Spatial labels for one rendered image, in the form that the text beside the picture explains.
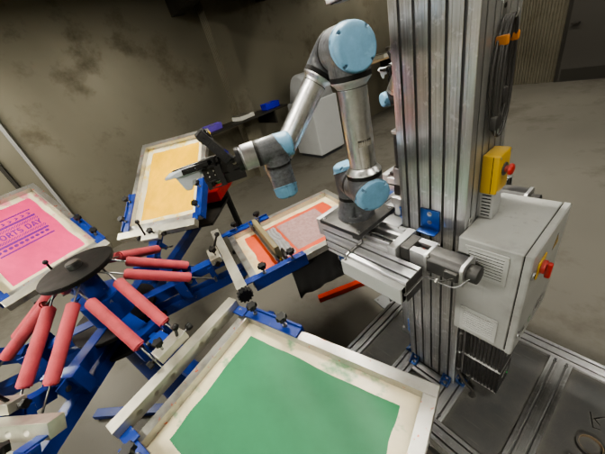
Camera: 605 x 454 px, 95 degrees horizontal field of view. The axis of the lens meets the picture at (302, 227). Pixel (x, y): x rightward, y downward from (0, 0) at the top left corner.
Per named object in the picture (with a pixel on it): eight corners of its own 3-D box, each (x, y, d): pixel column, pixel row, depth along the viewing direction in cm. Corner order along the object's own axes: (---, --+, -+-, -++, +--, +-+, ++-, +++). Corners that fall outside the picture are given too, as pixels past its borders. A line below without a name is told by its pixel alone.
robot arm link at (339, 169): (359, 182, 116) (355, 151, 109) (374, 194, 105) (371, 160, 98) (333, 192, 115) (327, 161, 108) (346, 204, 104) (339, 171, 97)
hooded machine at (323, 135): (299, 155, 612) (278, 78, 532) (320, 144, 641) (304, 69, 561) (322, 158, 555) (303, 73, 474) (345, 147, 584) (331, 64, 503)
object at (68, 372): (191, 252, 188) (183, 239, 182) (212, 332, 125) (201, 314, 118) (59, 314, 166) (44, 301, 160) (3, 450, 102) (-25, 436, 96)
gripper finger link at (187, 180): (173, 197, 75) (206, 185, 77) (162, 177, 72) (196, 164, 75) (173, 195, 77) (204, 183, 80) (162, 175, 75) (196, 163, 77)
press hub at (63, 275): (222, 368, 215) (121, 225, 145) (235, 416, 183) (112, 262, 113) (171, 399, 204) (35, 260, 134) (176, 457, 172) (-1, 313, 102)
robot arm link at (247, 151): (251, 141, 76) (250, 140, 83) (236, 147, 75) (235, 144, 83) (261, 167, 79) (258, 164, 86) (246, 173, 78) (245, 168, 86)
